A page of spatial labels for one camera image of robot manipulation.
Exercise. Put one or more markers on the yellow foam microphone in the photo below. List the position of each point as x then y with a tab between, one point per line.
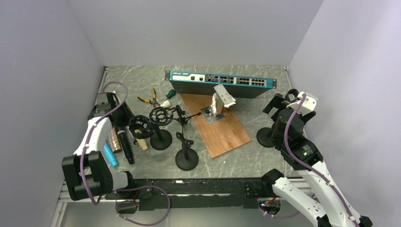
142	144

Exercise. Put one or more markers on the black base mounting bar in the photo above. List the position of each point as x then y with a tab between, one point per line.
196	193

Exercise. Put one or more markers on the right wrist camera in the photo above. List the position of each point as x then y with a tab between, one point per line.
305	103

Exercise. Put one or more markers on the tripod shock mount stand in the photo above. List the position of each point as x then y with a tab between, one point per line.
163	116

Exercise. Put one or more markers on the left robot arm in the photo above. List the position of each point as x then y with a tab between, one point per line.
86	172

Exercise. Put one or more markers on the black handheld microphone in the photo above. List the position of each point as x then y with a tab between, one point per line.
125	144

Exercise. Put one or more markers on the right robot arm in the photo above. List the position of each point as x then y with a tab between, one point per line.
330	208

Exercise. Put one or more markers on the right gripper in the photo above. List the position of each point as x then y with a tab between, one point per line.
276	102

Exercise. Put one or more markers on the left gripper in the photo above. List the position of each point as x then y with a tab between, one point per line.
128	113

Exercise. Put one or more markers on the blue foam microphone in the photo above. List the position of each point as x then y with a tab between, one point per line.
110	155

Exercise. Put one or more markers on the clip desk mic stand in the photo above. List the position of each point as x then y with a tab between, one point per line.
186	158

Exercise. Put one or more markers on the white hinged bracket fixture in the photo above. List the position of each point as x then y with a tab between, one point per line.
220	100

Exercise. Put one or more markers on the shock mount desk stand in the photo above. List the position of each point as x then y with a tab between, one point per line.
142	128

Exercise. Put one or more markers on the wooden board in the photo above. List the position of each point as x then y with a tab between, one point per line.
221	136

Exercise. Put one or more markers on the blue network switch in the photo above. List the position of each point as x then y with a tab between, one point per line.
200	83

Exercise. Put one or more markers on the silver mesh glitter microphone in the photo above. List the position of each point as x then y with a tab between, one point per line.
113	141

